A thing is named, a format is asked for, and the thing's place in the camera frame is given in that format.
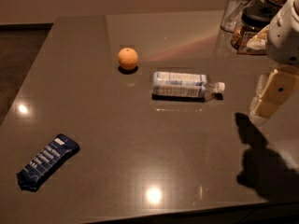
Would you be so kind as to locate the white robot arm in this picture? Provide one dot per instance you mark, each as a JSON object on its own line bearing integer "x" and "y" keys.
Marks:
{"x": 294, "y": 6}

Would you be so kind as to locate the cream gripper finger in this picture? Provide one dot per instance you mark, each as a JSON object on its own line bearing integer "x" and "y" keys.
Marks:
{"x": 263, "y": 78}
{"x": 282, "y": 83}

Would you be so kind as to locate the dark blue rxbar wrapper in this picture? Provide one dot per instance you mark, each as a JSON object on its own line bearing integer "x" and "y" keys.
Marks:
{"x": 46, "y": 162}

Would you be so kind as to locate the blue plastic water bottle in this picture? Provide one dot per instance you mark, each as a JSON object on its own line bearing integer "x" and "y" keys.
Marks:
{"x": 184, "y": 85}

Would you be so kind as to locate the orange fruit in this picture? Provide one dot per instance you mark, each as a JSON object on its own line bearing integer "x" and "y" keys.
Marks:
{"x": 127, "y": 59}

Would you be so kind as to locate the clear glass cup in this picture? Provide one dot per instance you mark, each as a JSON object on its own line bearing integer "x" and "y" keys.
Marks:
{"x": 232, "y": 13}

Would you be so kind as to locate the black-lidded snack jar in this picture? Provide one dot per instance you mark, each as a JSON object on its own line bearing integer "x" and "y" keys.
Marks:
{"x": 245, "y": 38}

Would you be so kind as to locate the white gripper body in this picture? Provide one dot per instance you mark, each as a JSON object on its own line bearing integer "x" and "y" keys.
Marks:
{"x": 284, "y": 42}

